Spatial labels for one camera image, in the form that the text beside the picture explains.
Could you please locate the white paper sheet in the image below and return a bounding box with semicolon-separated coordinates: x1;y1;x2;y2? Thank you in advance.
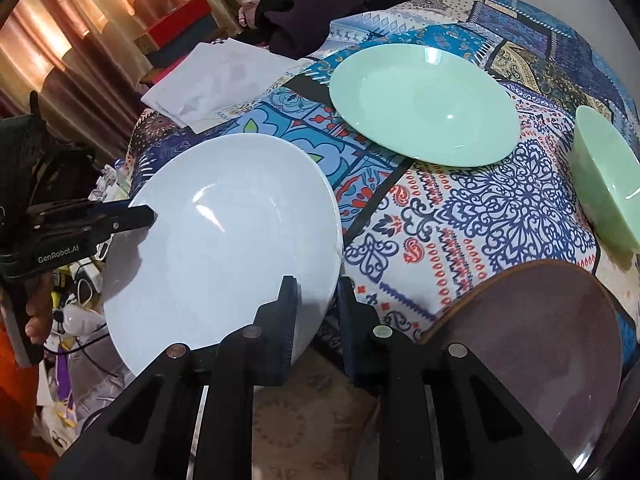
141;37;313;133

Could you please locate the green plate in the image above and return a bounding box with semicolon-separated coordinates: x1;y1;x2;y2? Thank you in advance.
328;43;521;167

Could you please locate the person's left forearm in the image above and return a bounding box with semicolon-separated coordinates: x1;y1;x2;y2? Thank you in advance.
0;320;42;443

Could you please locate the person's left hand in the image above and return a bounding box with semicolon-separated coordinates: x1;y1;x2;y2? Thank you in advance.
25;275;57;347

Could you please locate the green bowl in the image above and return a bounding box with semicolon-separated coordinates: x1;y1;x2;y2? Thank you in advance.
571;105;640;271

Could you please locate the red box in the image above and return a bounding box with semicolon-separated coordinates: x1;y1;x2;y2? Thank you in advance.
135;0;213;48

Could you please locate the dark blue box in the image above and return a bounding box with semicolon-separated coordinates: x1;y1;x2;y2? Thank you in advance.
145;15;223;68

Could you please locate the brown plate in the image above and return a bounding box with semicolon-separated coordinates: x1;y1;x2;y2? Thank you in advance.
417;259;623;473

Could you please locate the patchwork printed blanket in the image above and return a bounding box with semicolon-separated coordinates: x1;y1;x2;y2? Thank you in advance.
127;0;640;361

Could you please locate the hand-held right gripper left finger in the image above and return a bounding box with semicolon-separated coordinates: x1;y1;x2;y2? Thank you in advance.
50;275;303;480

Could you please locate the brown striped curtain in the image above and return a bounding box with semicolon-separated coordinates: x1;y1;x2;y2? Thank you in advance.
0;0;226;161

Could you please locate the beige patterned rug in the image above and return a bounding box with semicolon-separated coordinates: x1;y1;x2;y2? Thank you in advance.
245;345;386;480

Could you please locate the white plate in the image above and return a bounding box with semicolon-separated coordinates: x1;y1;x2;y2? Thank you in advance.
102;133;345;378

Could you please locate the floor clutter pile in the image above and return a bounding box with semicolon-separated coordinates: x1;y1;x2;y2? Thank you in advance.
37;240;133;456

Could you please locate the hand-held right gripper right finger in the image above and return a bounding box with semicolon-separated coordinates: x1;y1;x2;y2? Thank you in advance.
336;276;581;480

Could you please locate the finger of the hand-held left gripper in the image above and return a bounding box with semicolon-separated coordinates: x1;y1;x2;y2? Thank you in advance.
27;198;133;219
27;204;157;242

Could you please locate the pile of dark clothes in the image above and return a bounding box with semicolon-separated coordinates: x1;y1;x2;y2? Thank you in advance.
255;0;418;61

